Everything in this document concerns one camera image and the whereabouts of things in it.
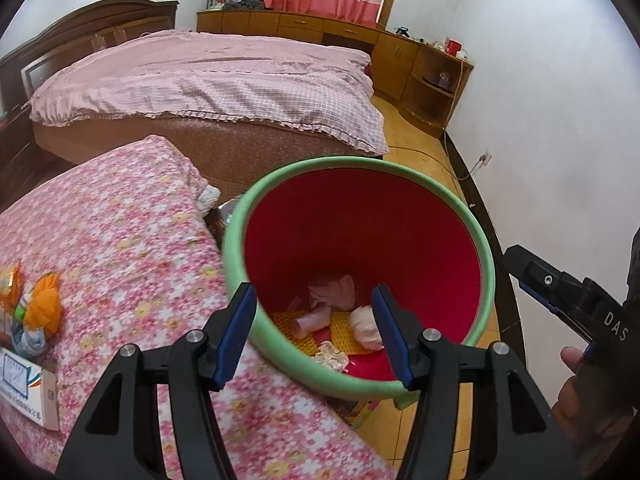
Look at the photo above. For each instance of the white paper roll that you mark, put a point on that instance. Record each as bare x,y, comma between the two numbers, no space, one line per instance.
312,322

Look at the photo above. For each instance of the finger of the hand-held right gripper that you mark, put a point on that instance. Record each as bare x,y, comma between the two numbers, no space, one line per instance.
545,277
537,299

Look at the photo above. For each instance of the blue and white box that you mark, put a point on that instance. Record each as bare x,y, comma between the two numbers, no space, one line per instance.
25,385

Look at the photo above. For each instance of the small yellow foam net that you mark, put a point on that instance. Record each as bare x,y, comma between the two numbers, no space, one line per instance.
340,330

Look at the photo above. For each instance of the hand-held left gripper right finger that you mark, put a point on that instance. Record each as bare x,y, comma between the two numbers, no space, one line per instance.
392,335

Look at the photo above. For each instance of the white tissue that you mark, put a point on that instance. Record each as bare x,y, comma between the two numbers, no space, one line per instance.
332,291

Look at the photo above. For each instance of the large yellow foam net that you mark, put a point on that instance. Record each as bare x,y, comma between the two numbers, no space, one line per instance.
287,332

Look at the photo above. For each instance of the orange cloth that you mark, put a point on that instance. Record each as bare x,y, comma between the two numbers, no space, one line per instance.
44,305

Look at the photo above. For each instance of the long wooden cabinet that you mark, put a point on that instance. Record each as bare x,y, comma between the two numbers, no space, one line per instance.
390,55

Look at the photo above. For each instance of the dark wooden headboard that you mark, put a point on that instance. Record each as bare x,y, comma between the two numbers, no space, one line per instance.
75,30

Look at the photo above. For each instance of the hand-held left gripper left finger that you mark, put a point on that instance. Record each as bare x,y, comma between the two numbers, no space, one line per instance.
237,330

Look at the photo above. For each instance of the red cup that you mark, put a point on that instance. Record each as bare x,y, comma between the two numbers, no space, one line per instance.
452,47

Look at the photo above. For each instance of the bed with pink quilt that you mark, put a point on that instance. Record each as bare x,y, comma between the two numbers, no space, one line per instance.
200,75

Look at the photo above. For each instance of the pink floral tablecloth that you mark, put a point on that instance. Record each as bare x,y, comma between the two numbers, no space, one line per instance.
130,240

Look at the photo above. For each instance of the red bucket with green rim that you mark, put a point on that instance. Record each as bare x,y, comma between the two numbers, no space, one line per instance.
360,225

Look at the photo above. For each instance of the orange snack wrapper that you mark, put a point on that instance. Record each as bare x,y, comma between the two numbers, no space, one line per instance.
9,287

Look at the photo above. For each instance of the brown bed base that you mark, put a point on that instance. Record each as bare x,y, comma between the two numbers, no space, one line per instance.
225,145

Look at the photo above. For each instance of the dark wooden nightstand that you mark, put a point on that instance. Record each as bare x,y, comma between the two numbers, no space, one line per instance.
15,160

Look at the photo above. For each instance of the small photo frame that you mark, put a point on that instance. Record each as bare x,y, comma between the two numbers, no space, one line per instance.
220,1

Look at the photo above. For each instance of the person's right hand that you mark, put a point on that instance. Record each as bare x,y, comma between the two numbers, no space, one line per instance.
575,395

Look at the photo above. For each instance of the colourful sock bundle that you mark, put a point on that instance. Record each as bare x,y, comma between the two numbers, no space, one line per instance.
30,340

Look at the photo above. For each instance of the dark clothes pile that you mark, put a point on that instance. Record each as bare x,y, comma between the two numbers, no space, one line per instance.
245,4

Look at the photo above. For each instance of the glass jar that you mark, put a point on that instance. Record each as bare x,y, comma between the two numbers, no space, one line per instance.
444,79

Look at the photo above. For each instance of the white wall socket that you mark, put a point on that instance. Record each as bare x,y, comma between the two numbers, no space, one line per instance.
485,157

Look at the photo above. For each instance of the black handheld device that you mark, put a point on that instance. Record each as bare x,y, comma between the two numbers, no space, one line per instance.
401,31

